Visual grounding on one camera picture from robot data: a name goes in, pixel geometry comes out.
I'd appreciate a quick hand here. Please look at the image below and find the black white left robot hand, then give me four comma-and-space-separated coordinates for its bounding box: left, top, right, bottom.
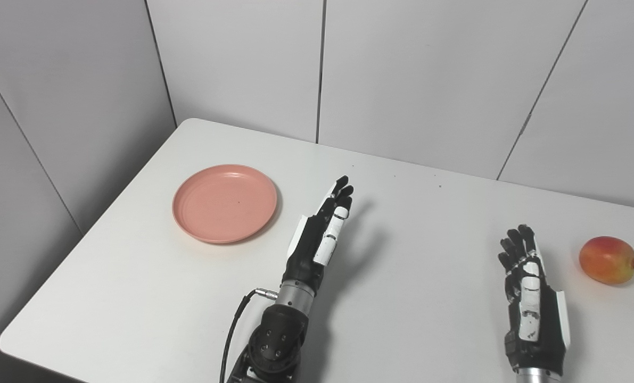
282, 176, 355, 296

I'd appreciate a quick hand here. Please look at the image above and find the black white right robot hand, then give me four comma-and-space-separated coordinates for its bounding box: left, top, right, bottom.
498, 224, 571, 376

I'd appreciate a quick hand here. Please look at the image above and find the red yellow pomegranate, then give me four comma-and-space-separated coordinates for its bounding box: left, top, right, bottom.
579, 236, 634, 285

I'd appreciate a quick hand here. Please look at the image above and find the pink round plate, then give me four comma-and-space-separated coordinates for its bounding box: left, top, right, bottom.
172, 164, 278, 244

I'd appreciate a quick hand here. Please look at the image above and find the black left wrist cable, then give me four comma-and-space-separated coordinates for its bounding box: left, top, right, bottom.
219, 288, 279, 383

